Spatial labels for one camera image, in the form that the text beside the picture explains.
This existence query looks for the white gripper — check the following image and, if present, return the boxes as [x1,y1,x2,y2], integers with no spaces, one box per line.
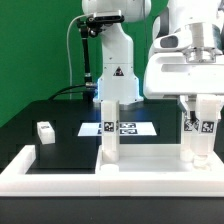
[143,52,224,122]

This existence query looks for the white desk top panel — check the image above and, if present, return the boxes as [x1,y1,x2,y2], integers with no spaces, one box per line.
[95,144,224,174]

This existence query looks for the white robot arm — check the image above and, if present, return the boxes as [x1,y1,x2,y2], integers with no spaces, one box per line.
[82,0,224,121]

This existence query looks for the marker tag sheet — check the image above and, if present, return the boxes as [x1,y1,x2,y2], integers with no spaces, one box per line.
[78,122,157,136]

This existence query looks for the white U-shaped fence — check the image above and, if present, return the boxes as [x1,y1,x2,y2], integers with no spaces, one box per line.
[0,145,224,197]

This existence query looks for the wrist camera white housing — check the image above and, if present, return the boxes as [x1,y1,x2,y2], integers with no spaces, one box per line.
[148,30,193,58]

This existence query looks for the black camera on mount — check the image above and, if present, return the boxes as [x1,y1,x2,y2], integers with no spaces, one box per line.
[87,10,124,24]

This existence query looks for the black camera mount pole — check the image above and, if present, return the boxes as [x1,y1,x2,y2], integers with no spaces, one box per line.
[77,19,96,102]

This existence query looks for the black cable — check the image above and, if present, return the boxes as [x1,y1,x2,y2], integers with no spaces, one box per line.
[48,83,88,101]

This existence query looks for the white cable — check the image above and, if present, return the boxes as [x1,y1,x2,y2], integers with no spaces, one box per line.
[66,13,92,100]

